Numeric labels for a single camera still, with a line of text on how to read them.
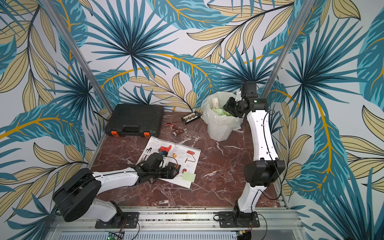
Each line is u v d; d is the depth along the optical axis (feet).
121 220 2.21
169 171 2.55
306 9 2.27
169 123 3.72
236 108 2.17
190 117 3.77
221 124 2.69
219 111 2.88
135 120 3.38
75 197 1.39
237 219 2.21
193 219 2.46
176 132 3.43
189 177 2.90
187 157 3.12
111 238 2.32
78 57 2.80
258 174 1.54
